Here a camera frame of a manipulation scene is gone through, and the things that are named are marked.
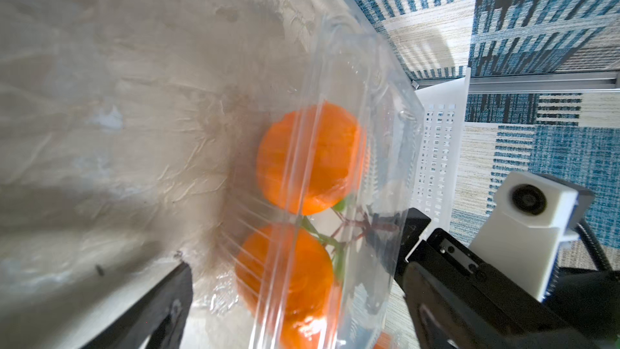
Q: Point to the white plastic perforated basket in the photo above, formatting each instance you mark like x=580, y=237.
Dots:
x=445, y=106

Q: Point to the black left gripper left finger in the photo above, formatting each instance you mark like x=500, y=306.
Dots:
x=157, y=320

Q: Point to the orange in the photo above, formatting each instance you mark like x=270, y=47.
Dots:
x=287, y=280
x=311, y=159

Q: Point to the clear clamshell container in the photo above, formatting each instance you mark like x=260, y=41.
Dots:
x=354, y=68

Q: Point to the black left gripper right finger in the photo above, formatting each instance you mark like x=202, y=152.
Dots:
x=459, y=315

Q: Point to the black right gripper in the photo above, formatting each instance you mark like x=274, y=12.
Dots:
x=585, y=299

